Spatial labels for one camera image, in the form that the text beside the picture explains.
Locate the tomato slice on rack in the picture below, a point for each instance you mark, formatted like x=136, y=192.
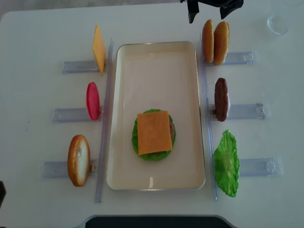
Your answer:
x=92, y=101

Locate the meat patty on rack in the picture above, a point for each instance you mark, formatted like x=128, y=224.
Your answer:
x=221, y=99

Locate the left clear acrylic rack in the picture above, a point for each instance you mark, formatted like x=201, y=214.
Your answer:
x=57, y=169

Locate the cheese slice in burger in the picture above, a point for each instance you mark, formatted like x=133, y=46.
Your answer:
x=154, y=134

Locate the cream rectangular tray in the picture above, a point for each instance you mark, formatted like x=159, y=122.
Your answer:
x=156, y=76

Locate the black device at table edge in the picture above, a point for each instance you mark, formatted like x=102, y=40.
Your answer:
x=156, y=222

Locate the clear glass dish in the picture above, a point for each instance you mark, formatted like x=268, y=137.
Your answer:
x=277, y=25

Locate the right clear acrylic rack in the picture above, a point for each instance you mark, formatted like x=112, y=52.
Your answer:
x=266, y=167

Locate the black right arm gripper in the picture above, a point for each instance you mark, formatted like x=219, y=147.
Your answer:
x=226, y=7

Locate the lettuce leaf on rack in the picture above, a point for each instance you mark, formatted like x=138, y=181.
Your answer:
x=227, y=164

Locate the clear acrylic rack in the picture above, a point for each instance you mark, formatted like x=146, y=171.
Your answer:
x=266, y=167
x=57, y=169

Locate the lettuce leaf in burger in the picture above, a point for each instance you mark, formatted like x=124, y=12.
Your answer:
x=158, y=156

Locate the dark object at left edge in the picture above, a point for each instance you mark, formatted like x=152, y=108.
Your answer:
x=2, y=192

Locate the sesame bun top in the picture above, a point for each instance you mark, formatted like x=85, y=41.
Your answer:
x=208, y=41

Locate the meat patty in burger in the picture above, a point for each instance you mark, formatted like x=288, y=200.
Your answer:
x=172, y=131

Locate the bun on rack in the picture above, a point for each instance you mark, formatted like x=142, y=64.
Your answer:
x=78, y=162
x=221, y=42

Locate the cheese slice on rack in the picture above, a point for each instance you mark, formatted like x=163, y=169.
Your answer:
x=99, y=49

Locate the bun bottom on rack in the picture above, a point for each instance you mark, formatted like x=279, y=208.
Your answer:
x=78, y=162

